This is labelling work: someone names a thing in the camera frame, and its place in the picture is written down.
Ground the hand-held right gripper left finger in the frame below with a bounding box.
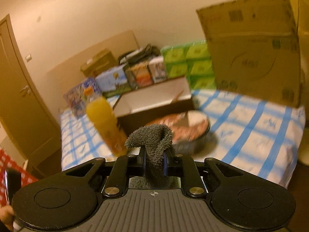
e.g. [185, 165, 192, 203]
[61, 148, 146, 198]

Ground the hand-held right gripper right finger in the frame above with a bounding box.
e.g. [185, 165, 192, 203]
[163, 150, 245, 198]

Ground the dark brown box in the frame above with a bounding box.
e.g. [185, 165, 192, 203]
[112, 76, 196, 136]

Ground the small brown cardboard box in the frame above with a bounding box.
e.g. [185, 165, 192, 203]
[80, 49, 119, 78]

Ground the black bag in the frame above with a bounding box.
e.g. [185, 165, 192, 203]
[118, 44, 161, 65]

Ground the stack of green tissue packs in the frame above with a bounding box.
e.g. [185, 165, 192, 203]
[160, 41, 217, 90]

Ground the instant noodle bowl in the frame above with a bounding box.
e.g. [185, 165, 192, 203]
[145, 110, 211, 154]

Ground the light blue milk carton box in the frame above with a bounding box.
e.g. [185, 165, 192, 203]
[96, 64, 130, 98]

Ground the small white box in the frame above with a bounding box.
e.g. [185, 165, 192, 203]
[148, 56, 168, 83]

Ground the light wooden headboard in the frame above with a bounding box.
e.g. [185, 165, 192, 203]
[46, 30, 140, 116]

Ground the orange juice bottle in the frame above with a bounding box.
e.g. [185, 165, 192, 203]
[83, 87, 128, 156]

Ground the person's left hand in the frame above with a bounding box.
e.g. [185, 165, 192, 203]
[0, 204, 15, 232]

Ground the small box with orange picture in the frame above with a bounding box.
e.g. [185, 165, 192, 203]
[126, 61, 155, 89]

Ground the grey fuzzy sock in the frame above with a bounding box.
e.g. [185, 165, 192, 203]
[125, 124, 180, 189]

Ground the large open cardboard box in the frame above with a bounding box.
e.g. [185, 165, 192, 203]
[195, 0, 301, 108]

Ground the dark blue milk carton box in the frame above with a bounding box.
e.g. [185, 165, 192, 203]
[63, 77, 103, 119]

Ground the yellow curtain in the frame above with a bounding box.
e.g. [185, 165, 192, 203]
[282, 0, 309, 126]

